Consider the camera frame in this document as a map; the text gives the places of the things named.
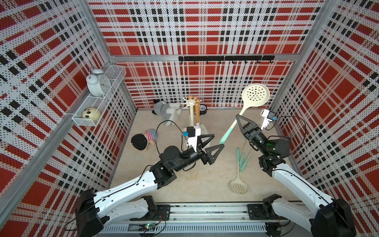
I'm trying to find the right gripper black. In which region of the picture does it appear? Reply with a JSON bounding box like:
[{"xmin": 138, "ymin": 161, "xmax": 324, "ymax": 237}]
[{"xmin": 236, "ymin": 115, "xmax": 269, "ymax": 157}]

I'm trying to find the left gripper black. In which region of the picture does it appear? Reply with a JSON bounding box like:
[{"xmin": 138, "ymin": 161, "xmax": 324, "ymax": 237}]
[{"xmin": 173, "ymin": 134, "xmax": 223, "ymax": 173}]

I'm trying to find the cream utensil rack stand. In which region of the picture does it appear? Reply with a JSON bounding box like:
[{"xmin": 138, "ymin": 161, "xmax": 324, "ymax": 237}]
[{"xmin": 183, "ymin": 96, "xmax": 208, "ymax": 136}]

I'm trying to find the cream skimmer green handle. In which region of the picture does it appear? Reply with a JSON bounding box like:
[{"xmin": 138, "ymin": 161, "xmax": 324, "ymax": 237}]
[
  {"xmin": 229, "ymin": 147, "xmax": 248, "ymax": 195},
  {"xmin": 239, "ymin": 142, "xmax": 254, "ymax": 172},
  {"xmin": 218, "ymin": 83, "xmax": 270, "ymax": 146}
]

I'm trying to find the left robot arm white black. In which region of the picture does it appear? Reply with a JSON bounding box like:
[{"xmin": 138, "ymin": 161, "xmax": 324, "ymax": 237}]
[{"xmin": 75, "ymin": 134, "xmax": 225, "ymax": 237}]

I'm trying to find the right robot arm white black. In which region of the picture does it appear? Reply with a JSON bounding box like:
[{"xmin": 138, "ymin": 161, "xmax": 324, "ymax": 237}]
[{"xmin": 236, "ymin": 115, "xmax": 356, "ymax": 237}]

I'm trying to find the small black alarm clock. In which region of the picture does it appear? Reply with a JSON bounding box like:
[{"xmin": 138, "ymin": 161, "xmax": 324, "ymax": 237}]
[{"xmin": 199, "ymin": 104, "xmax": 208, "ymax": 115}]

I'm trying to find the grey white plush toy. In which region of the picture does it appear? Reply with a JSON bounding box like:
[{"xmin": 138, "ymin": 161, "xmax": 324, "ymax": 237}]
[{"xmin": 152, "ymin": 99, "xmax": 182, "ymax": 126}]

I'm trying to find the small doll black hat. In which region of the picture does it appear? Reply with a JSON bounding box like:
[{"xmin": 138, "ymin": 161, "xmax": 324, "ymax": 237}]
[{"xmin": 131, "ymin": 129, "xmax": 157, "ymax": 151}]

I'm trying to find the cream round face ball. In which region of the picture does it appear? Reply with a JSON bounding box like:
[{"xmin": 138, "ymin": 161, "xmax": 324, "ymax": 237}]
[{"xmin": 82, "ymin": 107, "xmax": 101, "ymax": 121}]

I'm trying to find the white alarm clock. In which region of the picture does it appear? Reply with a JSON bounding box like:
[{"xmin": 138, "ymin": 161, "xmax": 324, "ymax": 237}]
[{"xmin": 86, "ymin": 69, "xmax": 111, "ymax": 97}]

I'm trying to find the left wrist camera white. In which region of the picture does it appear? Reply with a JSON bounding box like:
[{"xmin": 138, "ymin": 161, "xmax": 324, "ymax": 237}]
[{"xmin": 182, "ymin": 126, "xmax": 201, "ymax": 151}]

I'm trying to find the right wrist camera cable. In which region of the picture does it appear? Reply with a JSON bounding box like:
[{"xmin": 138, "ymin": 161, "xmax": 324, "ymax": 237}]
[{"xmin": 265, "ymin": 115, "xmax": 308, "ymax": 158}]

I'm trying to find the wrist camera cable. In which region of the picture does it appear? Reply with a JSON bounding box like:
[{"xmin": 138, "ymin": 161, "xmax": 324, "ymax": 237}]
[
  {"xmin": 265, "ymin": 115, "xmax": 308, "ymax": 158},
  {"xmin": 155, "ymin": 119, "xmax": 187, "ymax": 155}
]

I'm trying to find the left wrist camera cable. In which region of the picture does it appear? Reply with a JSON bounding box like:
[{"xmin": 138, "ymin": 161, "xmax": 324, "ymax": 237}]
[{"xmin": 155, "ymin": 119, "xmax": 187, "ymax": 155}]

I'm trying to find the black wall hook rail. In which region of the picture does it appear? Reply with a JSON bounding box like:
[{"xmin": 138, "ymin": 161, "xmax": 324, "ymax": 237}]
[{"xmin": 178, "ymin": 55, "xmax": 275, "ymax": 62}]

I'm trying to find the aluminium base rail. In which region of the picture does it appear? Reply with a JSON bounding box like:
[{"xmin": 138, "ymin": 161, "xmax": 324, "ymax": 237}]
[{"xmin": 98, "ymin": 202, "xmax": 295, "ymax": 237}]

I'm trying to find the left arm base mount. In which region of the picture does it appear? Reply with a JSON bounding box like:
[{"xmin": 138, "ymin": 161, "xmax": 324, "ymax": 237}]
[{"xmin": 130, "ymin": 204, "xmax": 171, "ymax": 221}]

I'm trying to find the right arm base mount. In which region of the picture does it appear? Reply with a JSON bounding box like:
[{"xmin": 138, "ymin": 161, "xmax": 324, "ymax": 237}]
[{"xmin": 247, "ymin": 203, "xmax": 288, "ymax": 221}]

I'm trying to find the white wire shelf basket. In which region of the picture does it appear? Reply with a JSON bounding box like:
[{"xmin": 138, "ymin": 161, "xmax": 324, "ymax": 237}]
[{"xmin": 72, "ymin": 65, "xmax": 128, "ymax": 127}]

